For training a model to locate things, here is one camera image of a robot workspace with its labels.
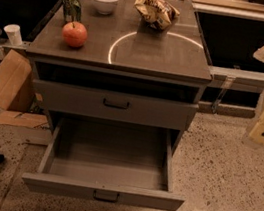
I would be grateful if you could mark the grey drawer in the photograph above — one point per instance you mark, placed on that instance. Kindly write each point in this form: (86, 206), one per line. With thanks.
(109, 162)
(117, 106)

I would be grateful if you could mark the grey top drawer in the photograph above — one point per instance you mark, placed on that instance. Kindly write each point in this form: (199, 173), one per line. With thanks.
(117, 106)

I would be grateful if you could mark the grey drawer cabinet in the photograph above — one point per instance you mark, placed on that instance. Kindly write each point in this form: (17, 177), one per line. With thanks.
(124, 55)

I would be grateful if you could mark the crumpled chip bag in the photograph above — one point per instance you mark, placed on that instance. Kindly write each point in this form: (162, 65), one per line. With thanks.
(158, 14)

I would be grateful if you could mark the red apple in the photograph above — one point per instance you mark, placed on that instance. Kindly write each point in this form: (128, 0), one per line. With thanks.
(74, 34)

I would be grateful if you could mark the green soda can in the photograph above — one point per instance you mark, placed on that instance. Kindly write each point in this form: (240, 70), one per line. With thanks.
(72, 10)

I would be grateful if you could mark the flat cardboard piece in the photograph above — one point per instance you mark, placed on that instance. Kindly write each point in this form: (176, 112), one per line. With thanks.
(28, 120)

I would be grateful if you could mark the brown cardboard box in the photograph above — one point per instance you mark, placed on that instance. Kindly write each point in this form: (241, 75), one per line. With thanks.
(16, 90)

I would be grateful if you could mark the white paper cup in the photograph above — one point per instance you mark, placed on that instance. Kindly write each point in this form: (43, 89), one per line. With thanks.
(14, 34)

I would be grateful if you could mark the clear acrylic bracket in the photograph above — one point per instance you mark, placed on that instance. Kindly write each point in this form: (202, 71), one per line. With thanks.
(228, 82)

